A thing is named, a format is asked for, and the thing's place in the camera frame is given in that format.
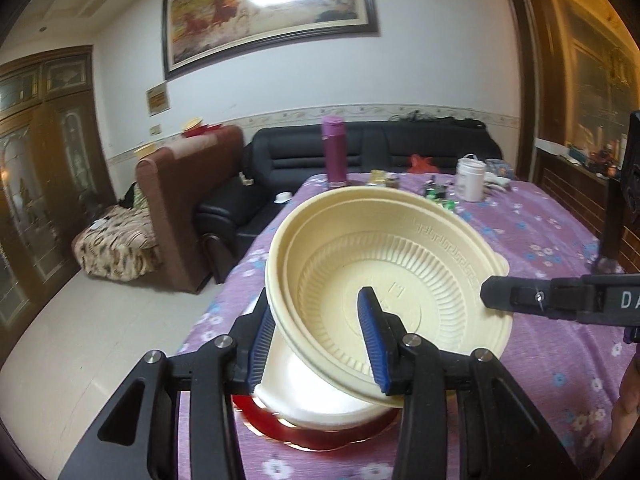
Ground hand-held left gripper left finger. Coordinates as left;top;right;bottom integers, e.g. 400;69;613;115
59;290;276;480

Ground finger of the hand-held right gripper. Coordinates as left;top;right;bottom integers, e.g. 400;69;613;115
479;274;586;322

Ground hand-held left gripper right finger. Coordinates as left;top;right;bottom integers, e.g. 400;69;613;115
356;286;583;480

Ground white foam bowl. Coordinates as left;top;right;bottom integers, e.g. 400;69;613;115
252;337;397;432

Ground beige ribbed plastic bowl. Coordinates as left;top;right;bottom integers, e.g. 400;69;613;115
265;186;514;409

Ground red plate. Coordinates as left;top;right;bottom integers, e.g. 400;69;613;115
231;392;402;454

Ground person's right forearm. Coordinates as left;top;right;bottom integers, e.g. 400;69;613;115
602;355;640;473

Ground purple floral tablecloth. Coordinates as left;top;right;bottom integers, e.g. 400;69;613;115
177;172;640;480

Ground white plastic jar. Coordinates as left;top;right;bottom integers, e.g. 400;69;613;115
453;157;487;203

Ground brown armchair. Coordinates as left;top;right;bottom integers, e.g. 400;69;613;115
135;125;246;295

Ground patterned blanket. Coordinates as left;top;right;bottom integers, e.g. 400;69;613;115
71;204;162;282

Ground magenta thermos bottle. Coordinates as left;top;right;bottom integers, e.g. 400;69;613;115
321;115;349;189

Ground black leather sofa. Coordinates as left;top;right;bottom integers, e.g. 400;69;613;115
194;120;504;286

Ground wooden cabinet with glass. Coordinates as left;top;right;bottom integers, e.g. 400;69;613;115
0;45;118;361

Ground small framed wall sign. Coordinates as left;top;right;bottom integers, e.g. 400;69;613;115
146;81;171;117

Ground framed wall painting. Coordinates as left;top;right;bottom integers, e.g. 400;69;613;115
161;0;379;81

